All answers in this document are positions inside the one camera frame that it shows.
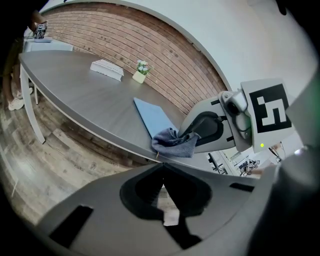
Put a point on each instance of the dark table with white legs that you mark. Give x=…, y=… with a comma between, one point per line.
x=87, y=85

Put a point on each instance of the dark blue cloth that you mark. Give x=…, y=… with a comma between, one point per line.
x=172, y=146

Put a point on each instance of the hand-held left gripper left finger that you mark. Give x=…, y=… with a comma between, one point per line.
x=100, y=220

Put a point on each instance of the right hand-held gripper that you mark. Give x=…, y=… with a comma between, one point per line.
x=270, y=110

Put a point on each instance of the table with light blue cloth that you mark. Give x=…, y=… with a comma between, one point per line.
x=47, y=46

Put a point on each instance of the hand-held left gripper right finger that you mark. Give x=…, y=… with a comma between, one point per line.
x=225, y=200

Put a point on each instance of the blue bowl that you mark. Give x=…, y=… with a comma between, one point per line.
x=42, y=40

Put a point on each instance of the white printed book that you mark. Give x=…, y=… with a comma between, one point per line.
x=107, y=68

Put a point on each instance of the potted flowers in white pot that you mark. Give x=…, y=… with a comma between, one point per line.
x=140, y=76

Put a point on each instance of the light blue notebook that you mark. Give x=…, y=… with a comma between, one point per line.
x=152, y=115

